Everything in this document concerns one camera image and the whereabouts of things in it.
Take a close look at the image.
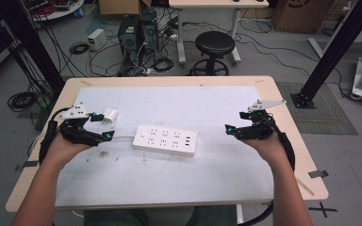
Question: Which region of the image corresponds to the hand-held gripper black cable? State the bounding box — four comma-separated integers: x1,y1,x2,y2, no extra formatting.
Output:
263,113,297,172
38,106,72,166

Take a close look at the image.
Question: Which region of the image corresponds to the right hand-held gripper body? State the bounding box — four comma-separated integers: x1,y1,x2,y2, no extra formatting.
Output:
243,99,288,141

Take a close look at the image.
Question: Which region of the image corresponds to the black tape cross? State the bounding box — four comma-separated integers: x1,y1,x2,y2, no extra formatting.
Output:
307,202,339,218

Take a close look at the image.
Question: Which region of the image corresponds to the grey floor mat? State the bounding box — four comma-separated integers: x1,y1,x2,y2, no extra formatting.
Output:
275,81,359,137

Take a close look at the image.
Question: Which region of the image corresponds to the black computer tower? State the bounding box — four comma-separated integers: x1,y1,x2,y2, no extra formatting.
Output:
139,9,160,55
117,14,141,61

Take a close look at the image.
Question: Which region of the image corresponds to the white-legged desk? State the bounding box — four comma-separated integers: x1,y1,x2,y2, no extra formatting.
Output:
168,0,270,66

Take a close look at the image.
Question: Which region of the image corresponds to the right hand-held gripper black cable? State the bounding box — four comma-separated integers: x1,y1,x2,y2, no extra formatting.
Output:
263,113,297,172

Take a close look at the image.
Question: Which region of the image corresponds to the grey tape strip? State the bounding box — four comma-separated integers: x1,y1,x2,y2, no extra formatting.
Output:
307,169,330,179
14,160,40,172

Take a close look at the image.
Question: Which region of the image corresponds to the person's left hand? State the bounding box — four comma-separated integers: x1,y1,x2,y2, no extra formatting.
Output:
42,133,92,169

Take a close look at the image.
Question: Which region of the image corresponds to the small coiled black cable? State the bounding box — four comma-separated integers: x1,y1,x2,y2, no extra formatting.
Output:
69,41,91,56

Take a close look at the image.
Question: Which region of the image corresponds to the person's right hand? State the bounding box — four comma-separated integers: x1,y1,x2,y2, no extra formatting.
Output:
240,133,292,173

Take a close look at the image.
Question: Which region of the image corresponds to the white power strip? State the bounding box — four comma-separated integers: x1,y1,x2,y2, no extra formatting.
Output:
132,124,199,158

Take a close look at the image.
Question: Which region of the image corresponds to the black round stool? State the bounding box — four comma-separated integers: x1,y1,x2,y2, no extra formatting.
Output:
188,30,237,77

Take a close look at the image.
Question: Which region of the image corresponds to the left hand-held gripper black cable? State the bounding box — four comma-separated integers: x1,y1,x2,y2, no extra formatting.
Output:
38,106,72,166

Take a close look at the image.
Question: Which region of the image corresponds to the wooden table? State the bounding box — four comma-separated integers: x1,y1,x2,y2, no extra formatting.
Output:
5,74,330,214

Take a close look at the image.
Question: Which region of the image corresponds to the white table mat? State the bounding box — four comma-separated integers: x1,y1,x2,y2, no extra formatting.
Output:
54,85,275,210

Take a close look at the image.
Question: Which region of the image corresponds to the black metal stand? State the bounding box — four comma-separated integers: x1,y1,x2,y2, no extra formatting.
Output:
289,0,362,109
0,0,66,95

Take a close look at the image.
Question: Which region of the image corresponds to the tangle of floor cables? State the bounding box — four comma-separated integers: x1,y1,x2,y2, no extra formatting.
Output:
87,40,179,78

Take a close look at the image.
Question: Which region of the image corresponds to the white power supply box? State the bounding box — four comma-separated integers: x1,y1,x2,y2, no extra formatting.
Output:
87,28,108,52

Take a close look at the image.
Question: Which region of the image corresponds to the white plug adapter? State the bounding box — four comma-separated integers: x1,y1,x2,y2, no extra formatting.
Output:
102,107,120,124

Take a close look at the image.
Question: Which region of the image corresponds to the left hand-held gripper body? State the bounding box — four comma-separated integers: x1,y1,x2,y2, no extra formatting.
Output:
58,101,91,145

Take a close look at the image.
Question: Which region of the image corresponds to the long black floor cable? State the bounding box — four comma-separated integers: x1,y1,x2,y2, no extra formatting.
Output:
235,31,345,95

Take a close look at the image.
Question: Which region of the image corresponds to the large cardboard box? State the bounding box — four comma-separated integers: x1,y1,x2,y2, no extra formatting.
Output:
271,0,335,35

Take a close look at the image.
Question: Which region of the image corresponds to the round white table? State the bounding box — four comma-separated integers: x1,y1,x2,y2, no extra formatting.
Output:
21,0,86,23

